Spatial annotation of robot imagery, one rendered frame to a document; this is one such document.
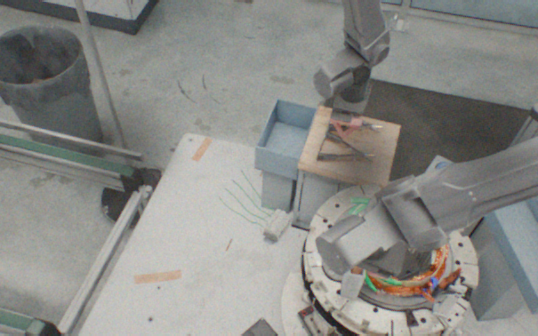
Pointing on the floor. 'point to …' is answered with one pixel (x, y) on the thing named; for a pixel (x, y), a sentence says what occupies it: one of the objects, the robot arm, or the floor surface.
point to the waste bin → (61, 113)
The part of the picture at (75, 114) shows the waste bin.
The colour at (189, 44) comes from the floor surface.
